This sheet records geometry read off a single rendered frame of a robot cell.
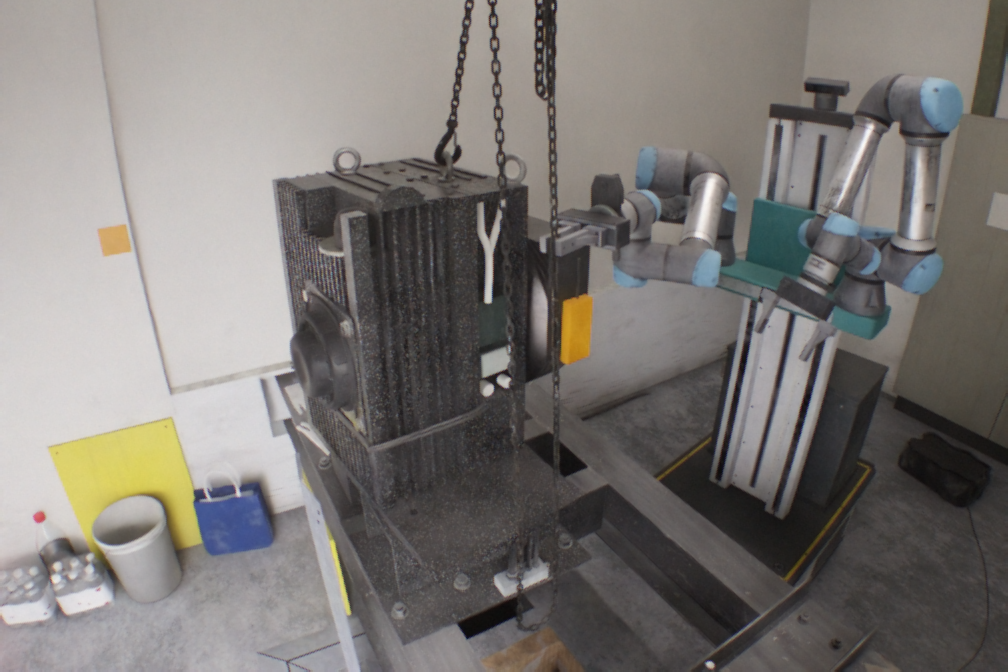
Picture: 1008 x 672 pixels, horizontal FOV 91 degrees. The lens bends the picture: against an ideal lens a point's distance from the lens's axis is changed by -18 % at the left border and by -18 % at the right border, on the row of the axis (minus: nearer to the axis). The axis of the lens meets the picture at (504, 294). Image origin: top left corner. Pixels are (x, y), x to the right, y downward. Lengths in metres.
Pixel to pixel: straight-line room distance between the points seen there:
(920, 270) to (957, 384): 2.16
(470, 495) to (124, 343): 1.45
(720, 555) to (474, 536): 0.71
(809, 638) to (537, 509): 0.74
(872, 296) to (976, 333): 1.90
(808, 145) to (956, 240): 1.73
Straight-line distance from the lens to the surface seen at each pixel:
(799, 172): 2.01
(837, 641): 1.63
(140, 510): 2.70
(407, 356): 1.30
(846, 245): 1.44
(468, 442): 1.49
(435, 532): 1.40
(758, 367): 2.25
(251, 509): 2.60
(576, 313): 1.39
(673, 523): 1.81
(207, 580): 2.71
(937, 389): 3.81
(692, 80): 3.36
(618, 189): 1.09
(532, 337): 1.48
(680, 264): 1.19
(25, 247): 2.32
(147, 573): 2.59
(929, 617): 2.81
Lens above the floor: 1.89
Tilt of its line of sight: 23 degrees down
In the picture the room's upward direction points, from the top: straight up
